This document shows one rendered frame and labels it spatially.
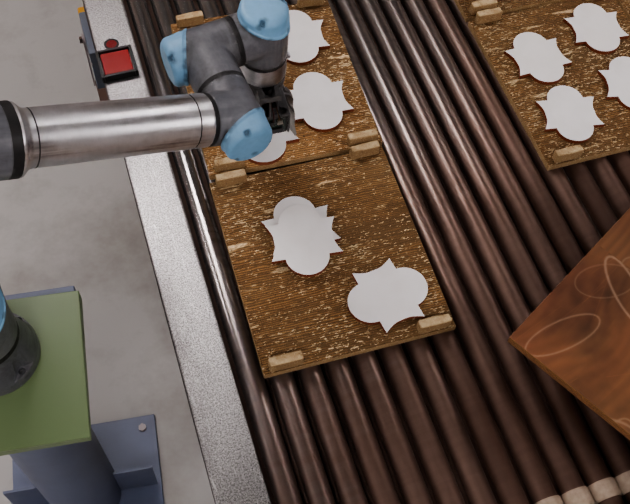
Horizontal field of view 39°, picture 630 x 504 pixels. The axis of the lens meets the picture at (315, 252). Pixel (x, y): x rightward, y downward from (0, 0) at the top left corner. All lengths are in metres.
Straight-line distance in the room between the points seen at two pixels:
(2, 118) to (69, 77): 2.09
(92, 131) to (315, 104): 0.75
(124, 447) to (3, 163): 1.47
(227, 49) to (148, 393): 1.40
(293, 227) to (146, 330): 1.07
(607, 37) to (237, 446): 1.19
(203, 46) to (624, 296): 0.80
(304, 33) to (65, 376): 0.87
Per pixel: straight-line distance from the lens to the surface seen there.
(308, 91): 1.82
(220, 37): 1.31
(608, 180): 1.84
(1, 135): 1.09
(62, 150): 1.13
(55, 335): 1.61
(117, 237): 2.76
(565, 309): 1.51
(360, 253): 1.61
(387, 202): 1.68
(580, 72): 1.98
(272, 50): 1.34
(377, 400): 1.51
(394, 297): 1.57
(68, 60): 3.24
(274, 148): 1.58
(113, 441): 2.47
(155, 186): 1.73
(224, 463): 1.47
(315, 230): 1.61
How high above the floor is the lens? 2.32
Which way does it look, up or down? 59 degrees down
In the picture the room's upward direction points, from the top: 5 degrees clockwise
